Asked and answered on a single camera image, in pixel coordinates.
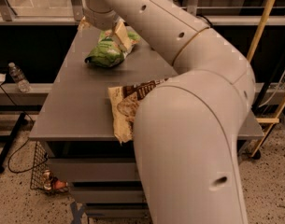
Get brown sea salt chip bag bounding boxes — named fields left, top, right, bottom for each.
left=107, top=78, right=166, bottom=144

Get top grey drawer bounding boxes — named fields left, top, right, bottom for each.
left=47, top=159, right=140, bottom=182

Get grey drawer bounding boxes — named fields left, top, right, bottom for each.
left=85, top=204, right=150, bottom=218
left=47, top=159, right=140, bottom=182
left=70, top=187, right=145, bottom=203

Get yellow wooden ladder frame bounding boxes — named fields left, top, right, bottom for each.
left=247, top=0, right=285, bottom=158

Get metal window railing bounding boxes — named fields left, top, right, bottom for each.
left=0, top=0, right=285, bottom=26

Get black wire basket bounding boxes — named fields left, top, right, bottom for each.
left=30, top=143, right=69, bottom=195

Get grey drawer cabinet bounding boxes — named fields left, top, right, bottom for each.
left=28, top=24, right=264, bottom=221

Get clear plastic water bottle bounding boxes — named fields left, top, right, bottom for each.
left=8, top=63, right=31, bottom=92

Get middle grey drawer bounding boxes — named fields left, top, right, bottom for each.
left=70, top=187, right=145, bottom=203

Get bottom grey drawer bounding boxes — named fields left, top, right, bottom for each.
left=85, top=204, right=150, bottom=218

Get green rice chip bag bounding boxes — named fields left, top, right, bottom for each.
left=85, top=30, right=132, bottom=68

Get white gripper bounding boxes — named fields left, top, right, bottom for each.
left=78, top=7, right=132, bottom=51

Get black metal stand leg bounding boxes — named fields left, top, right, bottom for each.
left=0, top=113, right=25, bottom=174

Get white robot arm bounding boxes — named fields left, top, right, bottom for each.
left=84, top=0, right=255, bottom=224

